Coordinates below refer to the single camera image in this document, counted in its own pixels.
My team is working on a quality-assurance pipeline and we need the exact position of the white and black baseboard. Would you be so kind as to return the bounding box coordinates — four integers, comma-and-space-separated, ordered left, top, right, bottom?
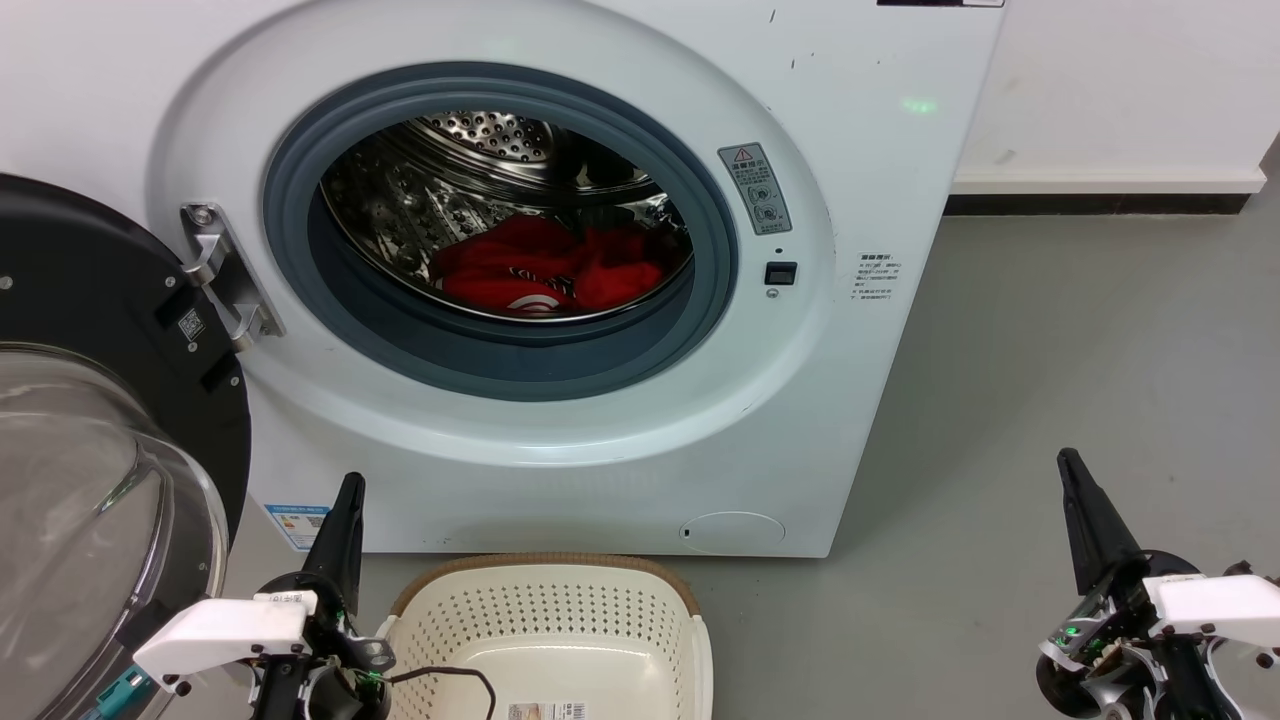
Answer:
945, 165, 1269, 217

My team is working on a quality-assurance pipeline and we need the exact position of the stainless steel washing machine drum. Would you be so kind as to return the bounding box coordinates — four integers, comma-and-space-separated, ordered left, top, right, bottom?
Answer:
320, 110, 695, 324

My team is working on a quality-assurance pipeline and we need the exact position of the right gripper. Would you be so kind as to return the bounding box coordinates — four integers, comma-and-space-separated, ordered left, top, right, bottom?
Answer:
1035, 448, 1247, 720

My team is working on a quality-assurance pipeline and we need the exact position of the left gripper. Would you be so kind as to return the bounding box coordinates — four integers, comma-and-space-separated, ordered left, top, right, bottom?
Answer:
250, 473, 397, 720

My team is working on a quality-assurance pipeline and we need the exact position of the grey rubber door gasket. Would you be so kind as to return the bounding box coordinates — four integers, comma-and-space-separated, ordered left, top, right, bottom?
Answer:
262, 62, 740, 403

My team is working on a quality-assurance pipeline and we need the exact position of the thin black cable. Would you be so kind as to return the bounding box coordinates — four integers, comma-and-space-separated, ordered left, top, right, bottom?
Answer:
388, 666, 497, 720

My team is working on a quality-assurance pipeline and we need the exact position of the blue white energy label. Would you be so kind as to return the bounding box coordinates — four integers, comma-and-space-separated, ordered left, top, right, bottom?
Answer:
264, 503, 332, 553

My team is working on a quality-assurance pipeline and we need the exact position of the red clothing with white print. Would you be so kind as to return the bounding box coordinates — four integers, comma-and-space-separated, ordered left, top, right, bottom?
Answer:
430, 215, 667, 317

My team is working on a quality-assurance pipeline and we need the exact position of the small text sticker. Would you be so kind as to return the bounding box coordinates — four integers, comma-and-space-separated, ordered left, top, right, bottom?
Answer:
850, 250, 902, 305

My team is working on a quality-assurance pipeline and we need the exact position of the black washer door, glass bowl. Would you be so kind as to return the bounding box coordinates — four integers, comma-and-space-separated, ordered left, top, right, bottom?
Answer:
0, 173, 252, 720

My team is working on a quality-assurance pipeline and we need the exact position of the white front-load washing machine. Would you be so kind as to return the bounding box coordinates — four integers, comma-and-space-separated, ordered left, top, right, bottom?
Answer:
0, 0, 1006, 559

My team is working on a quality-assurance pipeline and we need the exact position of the round drain filter cover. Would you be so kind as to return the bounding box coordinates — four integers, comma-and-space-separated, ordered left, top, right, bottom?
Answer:
679, 511, 788, 555

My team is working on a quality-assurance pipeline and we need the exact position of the cream perforated laundry basket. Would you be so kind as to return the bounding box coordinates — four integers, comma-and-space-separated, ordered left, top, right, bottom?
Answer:
377, 553, 715, 720

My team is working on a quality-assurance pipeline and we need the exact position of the silver metal door hinge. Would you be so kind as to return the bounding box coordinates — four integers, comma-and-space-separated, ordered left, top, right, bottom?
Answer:
180, 202, 286, 352

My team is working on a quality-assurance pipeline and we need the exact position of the grey warning sticker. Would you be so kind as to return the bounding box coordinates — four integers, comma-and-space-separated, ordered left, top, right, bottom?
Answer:
717, 142, 793, 237

